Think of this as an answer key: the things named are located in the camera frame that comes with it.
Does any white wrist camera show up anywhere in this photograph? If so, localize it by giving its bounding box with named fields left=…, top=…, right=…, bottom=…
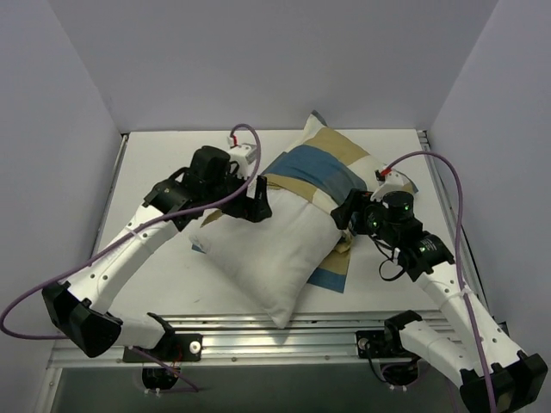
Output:
left=370, top=169, right=410, bottom=201
left=227, top=136, right=258, bottom=166

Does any aluminium rail frame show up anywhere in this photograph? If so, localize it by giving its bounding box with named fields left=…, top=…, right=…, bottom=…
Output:
left=34, top=128, right=529, bottom=413

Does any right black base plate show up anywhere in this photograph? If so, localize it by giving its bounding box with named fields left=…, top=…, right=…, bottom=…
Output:
left=355, top=330, right=412, bottom=359

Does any white pillow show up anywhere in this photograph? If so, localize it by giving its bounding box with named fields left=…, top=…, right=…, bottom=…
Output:
left=189, top=189, right=350, bottom=329

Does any thin black cable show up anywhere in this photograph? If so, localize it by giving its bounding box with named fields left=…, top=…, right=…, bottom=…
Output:
left=372, top=240, right=408, bottom=283

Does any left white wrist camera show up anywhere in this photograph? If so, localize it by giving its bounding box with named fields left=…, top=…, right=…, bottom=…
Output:
left=227, top=136, right=258, bottom=166

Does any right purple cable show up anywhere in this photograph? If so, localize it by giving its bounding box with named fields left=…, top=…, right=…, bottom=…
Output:
left=375, top=151, right=496, bottom=412

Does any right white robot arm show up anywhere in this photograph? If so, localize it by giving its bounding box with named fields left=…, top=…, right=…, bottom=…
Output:
left=331, top=189, right=548, bottom=412

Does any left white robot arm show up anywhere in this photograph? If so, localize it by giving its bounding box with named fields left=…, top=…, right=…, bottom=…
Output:
left=41, top=144, right=272, bottom=361

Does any checked blue beige pillowcase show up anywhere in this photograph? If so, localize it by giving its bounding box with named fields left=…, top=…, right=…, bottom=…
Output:
left=189, top=109, right=421, bottom=294

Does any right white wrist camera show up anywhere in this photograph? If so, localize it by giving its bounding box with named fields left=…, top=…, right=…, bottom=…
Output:
left=370, top=169, right=410, bottom=201

